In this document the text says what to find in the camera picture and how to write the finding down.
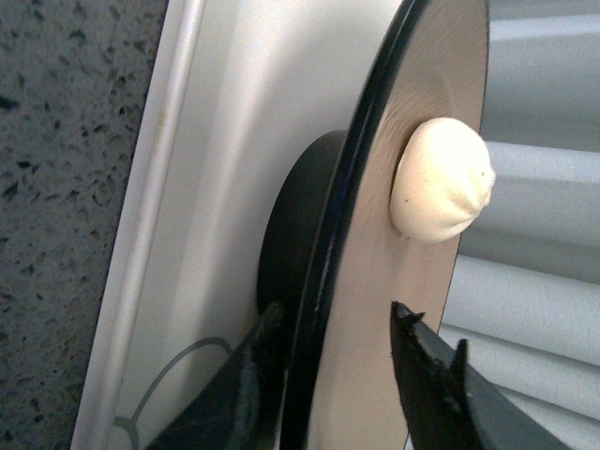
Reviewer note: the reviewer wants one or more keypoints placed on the beige plate with black rim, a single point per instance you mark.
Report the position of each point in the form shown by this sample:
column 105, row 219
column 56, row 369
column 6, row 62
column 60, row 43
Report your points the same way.
column 333, row 258

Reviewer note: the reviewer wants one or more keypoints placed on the grey pleated curtain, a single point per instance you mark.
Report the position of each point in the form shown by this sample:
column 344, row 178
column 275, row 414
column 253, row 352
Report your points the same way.
column 525, row 290

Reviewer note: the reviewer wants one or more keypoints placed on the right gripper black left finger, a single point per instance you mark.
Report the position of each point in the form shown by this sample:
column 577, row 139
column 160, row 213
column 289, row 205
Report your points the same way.
column 239, row 408

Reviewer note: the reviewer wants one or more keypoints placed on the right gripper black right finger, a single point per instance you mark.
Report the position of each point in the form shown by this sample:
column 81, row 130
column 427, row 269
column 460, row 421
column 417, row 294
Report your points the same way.
column 446, row 403

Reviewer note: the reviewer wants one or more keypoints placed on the white steamed bun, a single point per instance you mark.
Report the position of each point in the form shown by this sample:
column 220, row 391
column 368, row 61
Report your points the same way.
column 444, row 180

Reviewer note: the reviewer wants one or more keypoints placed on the white rectangular bear tray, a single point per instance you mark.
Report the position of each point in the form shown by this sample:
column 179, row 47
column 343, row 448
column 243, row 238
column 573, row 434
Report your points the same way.
column 240, row 89

